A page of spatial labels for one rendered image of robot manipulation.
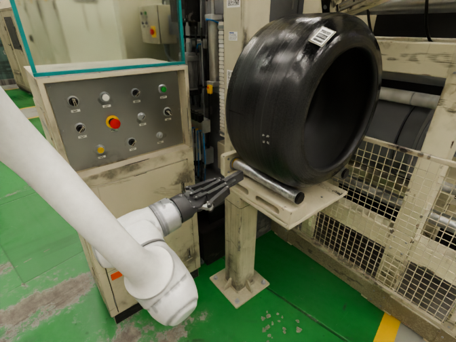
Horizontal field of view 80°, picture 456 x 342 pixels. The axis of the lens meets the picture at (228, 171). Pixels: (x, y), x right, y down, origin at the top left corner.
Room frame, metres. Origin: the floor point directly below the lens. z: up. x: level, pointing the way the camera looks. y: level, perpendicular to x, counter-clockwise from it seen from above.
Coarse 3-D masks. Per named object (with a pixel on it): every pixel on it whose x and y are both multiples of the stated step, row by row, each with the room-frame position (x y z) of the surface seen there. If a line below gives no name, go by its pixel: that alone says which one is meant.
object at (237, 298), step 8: (224, 272) 1.24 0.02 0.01; (256, 272) 1.24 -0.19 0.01; (216, 280) 1.18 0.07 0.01; (224, 280) 1.18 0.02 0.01; (256, 280) 1.18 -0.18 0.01; (264, 280) 1.16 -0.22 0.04; (232, 288) 1.12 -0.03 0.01; (256, 288) 1.12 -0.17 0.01; (232, 296) 1.07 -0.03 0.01; (240, 296) 1.07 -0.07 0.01; (248, 296) 1.07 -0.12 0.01; (232, 304) 1.02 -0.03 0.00; (240, 304) 1.01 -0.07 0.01
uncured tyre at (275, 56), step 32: (256, 32) 0.95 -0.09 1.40; (288, 32) 0.83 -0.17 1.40; (352, 32) 0.83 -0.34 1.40; (256, 64) 0.82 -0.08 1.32; (288, 64) 0.74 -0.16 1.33; (320, 64) 0.75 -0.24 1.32; (352, 64) 1.09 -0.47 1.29; (256, 96) 0.76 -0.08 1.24; (288, 96) 0.71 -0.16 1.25; (320, 96) 1.19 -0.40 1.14; (352, 96) 1.09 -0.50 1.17; (256, 128) 0.75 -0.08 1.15; (288, 128) 0.70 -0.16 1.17; (320, 128) 1.14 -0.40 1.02; (352, 128) 1.04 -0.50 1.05; (256, 160) 0.79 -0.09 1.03; (288, 160) 0.71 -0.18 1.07; (320, 160) 1.00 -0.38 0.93
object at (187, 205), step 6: (186, 192) 0.66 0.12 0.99; (174, 198) 0.60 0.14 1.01; (180, 198) 0.60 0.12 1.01; (186, 198) 0.60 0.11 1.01; (192, 198) 0.63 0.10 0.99; (204, 198) 0.62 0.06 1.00; (180, 204) 0.58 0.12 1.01; (186, 204) 0.59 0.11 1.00; (192, 204) 0.60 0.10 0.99; (198, 204) 0.60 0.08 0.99; (180, 210) 0.57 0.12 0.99; (186, 210) 0.58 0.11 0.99; (192, 210) 0.58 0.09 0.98; (198, 210) 0.59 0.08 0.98; (180, 216) 0.57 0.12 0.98; (186, 216) 0.57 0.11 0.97; (192, 216) 0.59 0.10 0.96
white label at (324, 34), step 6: (318, 30) 0.79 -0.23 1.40; (324, 30) 0.78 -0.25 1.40; (330, 30) 0.78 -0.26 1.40; (312, 36) 0.77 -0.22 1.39; (318, 36) 0.77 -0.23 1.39; (324, 36) 0.77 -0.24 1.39; (330, 36) 0.76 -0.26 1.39; (312, 42) 0.76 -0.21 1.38; (318, 42) 0.75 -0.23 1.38; (324, 42) 0.75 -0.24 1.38
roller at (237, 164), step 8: (240, 160) 1.02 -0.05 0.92; (240, 168) 0.98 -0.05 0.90; (248, 168) 0.95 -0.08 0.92; (248, 176) 0.94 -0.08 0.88; (256, 176) 0.90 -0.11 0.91; (264, 176) 0.88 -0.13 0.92; (264, 184) 0.87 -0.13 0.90; (272, 184) 0.84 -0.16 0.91; (280, 184) 0.83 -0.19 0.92; (280, 192) 0.81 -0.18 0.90; (288, 192) 0.78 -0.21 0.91; (296, 192) 0.77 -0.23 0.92; (296, 200) 0.75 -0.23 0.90
